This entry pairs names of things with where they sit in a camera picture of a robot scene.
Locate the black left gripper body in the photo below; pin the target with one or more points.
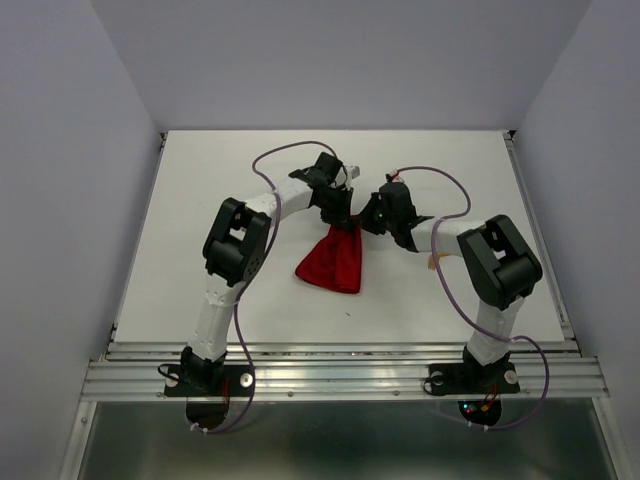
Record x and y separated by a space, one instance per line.
334 207

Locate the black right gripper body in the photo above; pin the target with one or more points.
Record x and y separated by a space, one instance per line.
374 219

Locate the red cloth napkin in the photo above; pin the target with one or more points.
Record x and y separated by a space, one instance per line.
335 262

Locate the orange plastic fork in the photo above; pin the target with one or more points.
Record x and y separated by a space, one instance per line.
434 259

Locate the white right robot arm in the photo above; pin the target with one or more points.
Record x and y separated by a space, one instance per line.
500 264

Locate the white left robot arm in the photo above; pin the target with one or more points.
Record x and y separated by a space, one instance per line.
241 236

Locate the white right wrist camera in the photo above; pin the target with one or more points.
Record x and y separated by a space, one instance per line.
394 177

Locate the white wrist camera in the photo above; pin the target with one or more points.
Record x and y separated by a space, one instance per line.
394 177
351 171

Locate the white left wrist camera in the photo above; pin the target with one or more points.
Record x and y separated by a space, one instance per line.
351 171

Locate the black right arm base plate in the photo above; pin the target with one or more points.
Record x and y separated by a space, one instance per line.
445 379

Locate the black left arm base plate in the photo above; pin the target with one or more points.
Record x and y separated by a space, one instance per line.
227 381

